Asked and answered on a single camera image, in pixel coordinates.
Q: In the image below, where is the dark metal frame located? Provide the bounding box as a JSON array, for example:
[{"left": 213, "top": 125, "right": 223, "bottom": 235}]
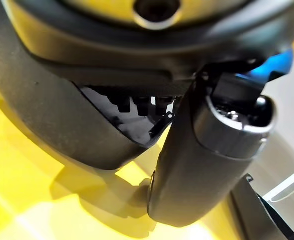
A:
[{"left": 230, "top": 172, "right": 294, "bottom": 240}]

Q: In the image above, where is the blue plastic box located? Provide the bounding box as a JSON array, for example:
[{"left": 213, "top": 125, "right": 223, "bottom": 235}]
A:
[{"left": 244, "top": 48, "right": 294, "bottom": 85}]

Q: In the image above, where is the yellow shelf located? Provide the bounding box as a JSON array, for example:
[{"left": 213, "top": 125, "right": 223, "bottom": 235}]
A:
[{"left": 0, "top": 94, "right": 240, "bottom": 240}]

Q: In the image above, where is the black sole-shaped part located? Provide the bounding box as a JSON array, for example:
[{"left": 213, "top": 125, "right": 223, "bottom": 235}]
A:
[{"left": 0, "top": 0, "right": 174, "bottom": 172}]

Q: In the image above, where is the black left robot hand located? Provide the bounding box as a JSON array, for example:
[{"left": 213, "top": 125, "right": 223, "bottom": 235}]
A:
[{"left": 0, "top": 0, "right": 294, "bottom": 224}]

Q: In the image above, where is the white plastic strip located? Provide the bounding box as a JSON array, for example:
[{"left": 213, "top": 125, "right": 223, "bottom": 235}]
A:
[{"left": 264, "top": 164, "right": 294, "bottom": 204}]

